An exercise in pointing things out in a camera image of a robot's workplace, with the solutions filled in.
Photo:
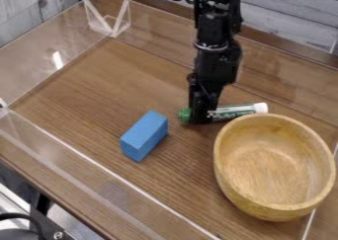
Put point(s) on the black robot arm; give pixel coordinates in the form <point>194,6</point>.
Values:
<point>218,23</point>

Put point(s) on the brown wooden bowl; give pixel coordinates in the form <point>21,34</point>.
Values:
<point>274,166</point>

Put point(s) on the clear acrylic corner bracket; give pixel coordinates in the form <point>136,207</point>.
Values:
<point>108,25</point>

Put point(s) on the blue rectangular block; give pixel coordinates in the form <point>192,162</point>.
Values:
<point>144,135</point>

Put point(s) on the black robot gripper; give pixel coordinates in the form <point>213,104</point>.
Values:
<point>215,71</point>

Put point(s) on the black metal table frame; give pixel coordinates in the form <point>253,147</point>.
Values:
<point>25,206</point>

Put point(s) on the green whiteboard marker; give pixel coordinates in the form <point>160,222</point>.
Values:
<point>227,112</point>

